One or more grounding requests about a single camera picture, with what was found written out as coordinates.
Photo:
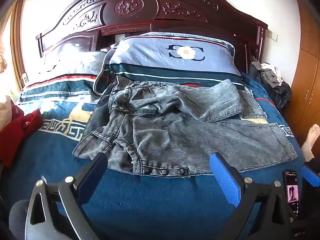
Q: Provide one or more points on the blue striped pillow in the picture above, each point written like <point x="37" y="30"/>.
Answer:
<point x="75" y="65"/>

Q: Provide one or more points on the person's bare foot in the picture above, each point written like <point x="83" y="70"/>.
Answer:
<point x="312" y="135"/>

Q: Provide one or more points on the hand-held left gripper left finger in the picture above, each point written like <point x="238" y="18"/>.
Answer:
<point x="93" y="172"/>

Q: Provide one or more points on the pile of dark clothes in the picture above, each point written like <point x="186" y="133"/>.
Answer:
<point x="277" y="92"/>

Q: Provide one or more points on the wooden door frame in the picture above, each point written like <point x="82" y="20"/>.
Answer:
<point x="17" y="42"/>

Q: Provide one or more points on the blue patterned blanket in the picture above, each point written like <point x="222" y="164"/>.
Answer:
<point x="150" y="205"/>

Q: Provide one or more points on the blue pillow with flower emblem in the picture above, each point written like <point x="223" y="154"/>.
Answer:
<point x="155" y="52"/>

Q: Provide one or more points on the wooden wardrobe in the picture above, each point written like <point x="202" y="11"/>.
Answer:
<point x="305" y="80"/>

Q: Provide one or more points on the beige cloth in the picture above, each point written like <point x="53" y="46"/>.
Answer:
<point x="5" y="112"/>

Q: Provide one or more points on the red cloth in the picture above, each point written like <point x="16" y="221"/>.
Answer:
<point x="17" y="135"/>

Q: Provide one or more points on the carved dark wooden headboard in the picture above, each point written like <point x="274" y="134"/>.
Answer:
<point x="125" y="5"/>

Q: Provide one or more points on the white wall socket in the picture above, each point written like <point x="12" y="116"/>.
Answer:
<point x="25" y="78"/>

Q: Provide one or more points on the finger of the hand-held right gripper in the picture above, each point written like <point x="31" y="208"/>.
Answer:
<point x="311" y="173"/>

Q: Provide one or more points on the grey denim pants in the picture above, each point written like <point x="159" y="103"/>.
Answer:
<point x="175" y="130"/>

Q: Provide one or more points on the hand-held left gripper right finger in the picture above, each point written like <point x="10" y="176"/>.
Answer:
<point x="225" y="180"/>

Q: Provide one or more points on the black smartphone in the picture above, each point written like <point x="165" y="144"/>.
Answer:
<point x="291" y="180"/>

